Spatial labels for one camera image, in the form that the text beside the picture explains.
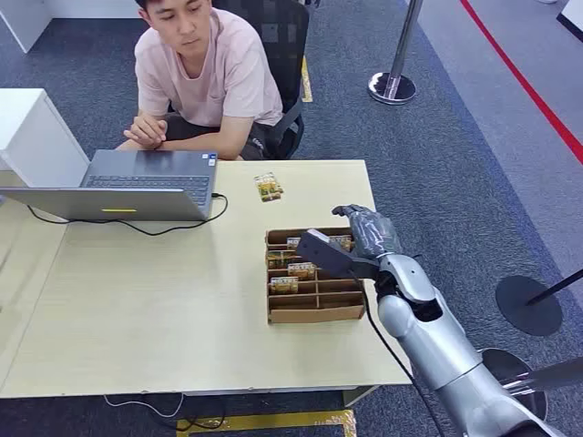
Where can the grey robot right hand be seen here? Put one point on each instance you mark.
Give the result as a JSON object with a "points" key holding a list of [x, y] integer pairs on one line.
{"points": [[371, 232]]}

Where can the white table leg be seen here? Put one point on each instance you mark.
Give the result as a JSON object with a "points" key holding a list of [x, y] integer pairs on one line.
{"points": [[357, 395]]}

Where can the black stanchion with round base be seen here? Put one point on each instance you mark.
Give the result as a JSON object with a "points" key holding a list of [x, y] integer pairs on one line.
{"points": [[528, 304], [510, 368]]}

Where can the chrome stanchion with round base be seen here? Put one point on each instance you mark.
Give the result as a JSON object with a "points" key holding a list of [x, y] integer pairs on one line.
{"points": [[394, 84]]}

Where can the white cabinet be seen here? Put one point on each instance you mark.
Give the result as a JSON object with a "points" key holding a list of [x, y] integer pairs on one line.
{"points": [[32, 139]]}

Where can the yellow floor tape strip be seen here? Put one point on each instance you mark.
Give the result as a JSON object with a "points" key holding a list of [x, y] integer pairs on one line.
{"points": [[273, 422], [306, 81]]}

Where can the person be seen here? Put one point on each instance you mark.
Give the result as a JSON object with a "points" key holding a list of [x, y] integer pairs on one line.
{"points": [[209, 72]]}

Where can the black office chair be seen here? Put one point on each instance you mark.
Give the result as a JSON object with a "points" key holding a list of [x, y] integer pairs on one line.
{"points": [[285, 66]]}

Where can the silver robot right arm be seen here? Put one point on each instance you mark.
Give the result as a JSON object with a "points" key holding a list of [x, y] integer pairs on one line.
{"points": [[437, 338]]}

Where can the cardboard divider box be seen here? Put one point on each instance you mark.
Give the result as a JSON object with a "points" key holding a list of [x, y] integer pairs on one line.
{"points": [[314, 304]]}

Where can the person's left forearm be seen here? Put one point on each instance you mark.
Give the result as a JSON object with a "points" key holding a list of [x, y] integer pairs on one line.
{"points": [[214, 140]]}

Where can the grey laptop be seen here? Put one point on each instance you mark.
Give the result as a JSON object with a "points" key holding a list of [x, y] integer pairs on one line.
{"points": [[150, 175]]}

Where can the person's right hand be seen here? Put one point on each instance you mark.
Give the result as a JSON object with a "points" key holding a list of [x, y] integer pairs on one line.
{"points": [[146, 130]]}

